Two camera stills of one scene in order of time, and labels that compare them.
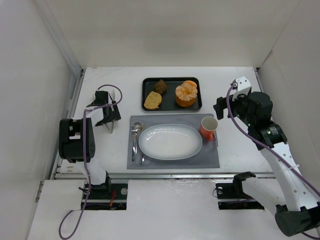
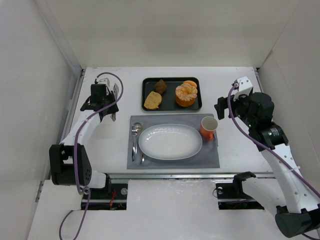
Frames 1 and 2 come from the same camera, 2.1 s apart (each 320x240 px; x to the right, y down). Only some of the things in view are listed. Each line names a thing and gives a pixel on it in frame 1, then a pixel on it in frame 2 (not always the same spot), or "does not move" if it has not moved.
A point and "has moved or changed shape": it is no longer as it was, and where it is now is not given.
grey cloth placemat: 207,156 does not move
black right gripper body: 220,107 does not move
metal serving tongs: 112,127 has moved or changed shape
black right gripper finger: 221,105 does not move
